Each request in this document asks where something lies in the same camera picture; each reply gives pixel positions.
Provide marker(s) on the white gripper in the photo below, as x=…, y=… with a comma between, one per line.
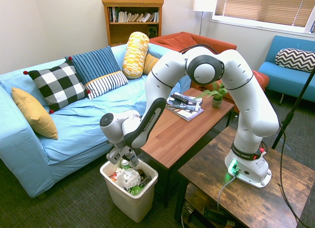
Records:
x=115, y=156

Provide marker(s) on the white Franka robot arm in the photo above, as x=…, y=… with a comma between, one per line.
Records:
x=256, y=114

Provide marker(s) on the bright green plastic trash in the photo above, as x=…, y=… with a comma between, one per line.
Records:
x=135, y=189

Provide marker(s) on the white plastic trash bin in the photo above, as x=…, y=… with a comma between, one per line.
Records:
x=133, y=205

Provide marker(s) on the crumpled white paper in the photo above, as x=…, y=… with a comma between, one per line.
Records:
x=128, y=177

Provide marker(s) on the red snack wrapper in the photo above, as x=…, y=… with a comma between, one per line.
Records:
x=113, y=176

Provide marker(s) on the wooden coffee table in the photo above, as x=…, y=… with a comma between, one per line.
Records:
x=177, y=134

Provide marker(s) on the light blue sofa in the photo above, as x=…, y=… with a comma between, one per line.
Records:
x=81, y=119

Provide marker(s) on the white navy striped pillow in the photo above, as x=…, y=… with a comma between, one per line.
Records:
x=105, y=84

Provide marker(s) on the black remote control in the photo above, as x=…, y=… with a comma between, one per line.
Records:
x=180, y=98

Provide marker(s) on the dark cover magazine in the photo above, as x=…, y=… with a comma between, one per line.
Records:
x=189, y=105

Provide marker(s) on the orange striped pillow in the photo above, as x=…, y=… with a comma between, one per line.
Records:
x=150, y=64

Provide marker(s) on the black white checkered pillow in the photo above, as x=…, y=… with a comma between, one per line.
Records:
x=59, y=85

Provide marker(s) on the blue striped pillow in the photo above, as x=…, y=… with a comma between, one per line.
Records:
x=96, y=63

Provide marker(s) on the mustard yellow pillow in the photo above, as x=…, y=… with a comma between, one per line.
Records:
x=34, y=112

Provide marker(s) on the yellow patterned bolster pillow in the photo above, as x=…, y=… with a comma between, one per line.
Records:
x=135, y=55

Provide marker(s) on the small potted fern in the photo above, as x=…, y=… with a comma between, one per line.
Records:
x=217, y=101

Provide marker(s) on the black device under table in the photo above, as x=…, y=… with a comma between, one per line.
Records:
x=216, y=214

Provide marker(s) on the wooden bookshelf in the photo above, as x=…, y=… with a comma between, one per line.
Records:
x=133, y=32

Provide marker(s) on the orange armchair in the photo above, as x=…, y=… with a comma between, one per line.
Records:
x=177, y=41

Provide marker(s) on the small black speaker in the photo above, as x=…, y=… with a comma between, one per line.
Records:
x=152, y=31

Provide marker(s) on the rustic dark wood table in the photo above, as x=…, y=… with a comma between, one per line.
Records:
x=246, y=203

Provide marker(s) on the row of books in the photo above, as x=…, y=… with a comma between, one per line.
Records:
x=137, y=17

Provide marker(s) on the white shade floor lamp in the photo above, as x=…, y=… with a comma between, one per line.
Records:
x=204, y=2

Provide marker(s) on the blue bench sofa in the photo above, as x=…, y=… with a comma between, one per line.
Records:
x=285, y=80

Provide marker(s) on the black white chevron pillow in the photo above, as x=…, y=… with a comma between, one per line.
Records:
x=295, y=59

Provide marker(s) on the tan window blinds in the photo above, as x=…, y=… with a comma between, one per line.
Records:
x=265, y=6

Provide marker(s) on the black camera tripod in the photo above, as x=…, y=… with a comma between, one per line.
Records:
x=292, y=109

